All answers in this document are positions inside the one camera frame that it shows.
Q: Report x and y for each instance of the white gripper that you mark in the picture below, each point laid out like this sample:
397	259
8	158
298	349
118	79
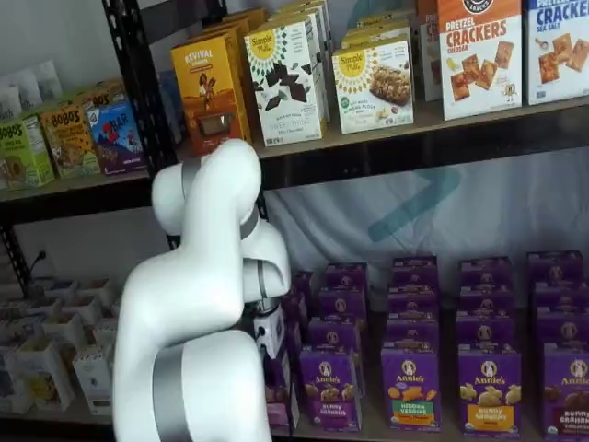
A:
269	333

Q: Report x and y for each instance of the purple Annie's box pink patch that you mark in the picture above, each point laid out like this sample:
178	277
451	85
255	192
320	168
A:
280	410

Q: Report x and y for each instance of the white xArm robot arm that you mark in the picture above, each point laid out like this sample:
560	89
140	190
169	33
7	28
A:
207	230

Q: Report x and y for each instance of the purple Annie's snack box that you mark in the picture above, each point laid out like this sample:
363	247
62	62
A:
333	333
485	301
412	331
563	329
345	276
554	267
485	272
414	271
340	304
561	297
412	301
485	331

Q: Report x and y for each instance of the purple Annie's Bunny Grahams box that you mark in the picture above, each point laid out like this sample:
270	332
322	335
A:
329	391

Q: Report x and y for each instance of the purple Annie's box green patch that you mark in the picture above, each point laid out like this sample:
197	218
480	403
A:
409	391

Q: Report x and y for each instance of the white patterned pastry box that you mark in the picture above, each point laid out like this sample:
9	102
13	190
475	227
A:
106	331
64	329
96	289
43	377
80	306
94	382
27	329

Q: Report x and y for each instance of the black metal shelf rack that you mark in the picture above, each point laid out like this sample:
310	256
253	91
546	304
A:
414	161
69	202

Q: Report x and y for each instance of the purple Annie's box yellow patch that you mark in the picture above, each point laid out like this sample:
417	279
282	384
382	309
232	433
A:
490	396

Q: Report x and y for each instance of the blue purple Zbar box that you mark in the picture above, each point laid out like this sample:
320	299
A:
115	138

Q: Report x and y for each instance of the orange Revival box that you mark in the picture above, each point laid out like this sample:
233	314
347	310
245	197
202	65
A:
202	92
248	14
239	30

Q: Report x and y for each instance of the Simple Mills chocolate thins box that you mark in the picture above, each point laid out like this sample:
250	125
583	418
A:
299	10
285	83

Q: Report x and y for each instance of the Simple Mills almond bar box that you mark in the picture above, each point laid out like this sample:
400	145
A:
375	36
373	87
382	22

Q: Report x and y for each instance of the orange Bobo's box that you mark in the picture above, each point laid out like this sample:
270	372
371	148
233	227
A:
64	138

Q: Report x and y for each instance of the yellow Bobo's box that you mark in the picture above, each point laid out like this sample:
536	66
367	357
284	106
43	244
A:
101	97

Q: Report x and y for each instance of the green Bobo's box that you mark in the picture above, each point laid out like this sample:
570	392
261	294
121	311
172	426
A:
23	156

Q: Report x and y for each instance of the purple Annie's chocolate grahams box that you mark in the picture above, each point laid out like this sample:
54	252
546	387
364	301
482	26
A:
568	396

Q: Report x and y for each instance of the dark red pretzel box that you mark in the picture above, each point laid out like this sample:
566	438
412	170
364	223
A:
430	60

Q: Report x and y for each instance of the pretzel crackers cheddar box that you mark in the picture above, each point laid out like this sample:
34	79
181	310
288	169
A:
481	69

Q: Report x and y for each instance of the pretzel crackers sea salt box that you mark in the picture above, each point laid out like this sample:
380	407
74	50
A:
559	55

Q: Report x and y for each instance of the white backdrop cloth teal mark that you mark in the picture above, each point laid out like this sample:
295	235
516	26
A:
322	221

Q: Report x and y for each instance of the black power plug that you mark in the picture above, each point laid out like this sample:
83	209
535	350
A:
40	257

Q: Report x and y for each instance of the white stand-up pouch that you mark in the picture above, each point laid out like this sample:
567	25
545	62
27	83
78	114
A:
48	80
9	103
25	89

